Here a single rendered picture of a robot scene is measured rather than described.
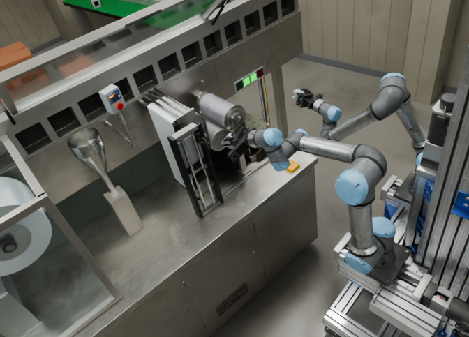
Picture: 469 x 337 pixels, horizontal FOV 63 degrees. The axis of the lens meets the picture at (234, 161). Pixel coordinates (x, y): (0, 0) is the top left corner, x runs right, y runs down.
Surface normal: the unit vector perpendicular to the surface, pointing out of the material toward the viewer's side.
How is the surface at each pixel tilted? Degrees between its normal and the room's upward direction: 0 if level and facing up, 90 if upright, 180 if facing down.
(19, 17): 90
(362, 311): 0
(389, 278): 0
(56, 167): 90
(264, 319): 0
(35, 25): 90
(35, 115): 90
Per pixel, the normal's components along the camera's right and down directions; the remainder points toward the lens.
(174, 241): -0.18, -0.73
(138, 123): 0.64, 0.43
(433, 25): -0.67, 0.58
